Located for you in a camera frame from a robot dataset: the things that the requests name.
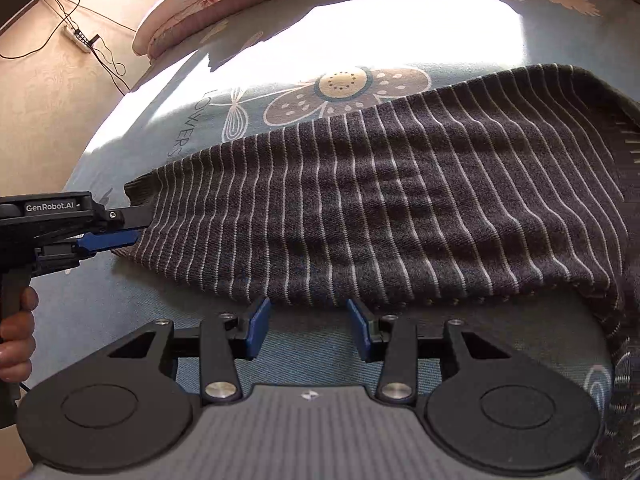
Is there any person's left hand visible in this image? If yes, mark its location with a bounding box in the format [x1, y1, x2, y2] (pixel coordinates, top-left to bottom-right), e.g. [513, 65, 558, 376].
[0, 287, 40, 383]

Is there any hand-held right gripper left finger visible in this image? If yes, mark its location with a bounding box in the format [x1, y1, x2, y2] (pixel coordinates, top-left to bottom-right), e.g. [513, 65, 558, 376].
[105, 296, 272, 406]

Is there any grey striped knit sweater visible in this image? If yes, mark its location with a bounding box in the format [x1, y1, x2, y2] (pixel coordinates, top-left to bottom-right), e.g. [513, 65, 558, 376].
[116, 64, 640, 480]

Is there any pink floral folded quilt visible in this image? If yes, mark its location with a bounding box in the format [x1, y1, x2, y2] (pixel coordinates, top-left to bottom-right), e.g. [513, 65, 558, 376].
[134, 0, 640, 63]

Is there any bed with blue printed sheet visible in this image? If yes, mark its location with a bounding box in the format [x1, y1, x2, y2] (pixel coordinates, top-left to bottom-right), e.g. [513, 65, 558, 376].
[32, 0, 640, 480]

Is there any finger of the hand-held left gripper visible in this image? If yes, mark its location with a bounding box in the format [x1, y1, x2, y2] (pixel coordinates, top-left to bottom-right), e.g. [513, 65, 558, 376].
[92, 204, 152, 234]
[39, 230, 142, 262]

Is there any white power strip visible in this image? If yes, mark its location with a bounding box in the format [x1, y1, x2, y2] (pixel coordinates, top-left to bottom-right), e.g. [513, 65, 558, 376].
[62, 25, 101, 53]

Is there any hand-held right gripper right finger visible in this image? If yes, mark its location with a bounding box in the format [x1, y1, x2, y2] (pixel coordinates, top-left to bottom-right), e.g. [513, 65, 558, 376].
[346, 297, 518, 406]

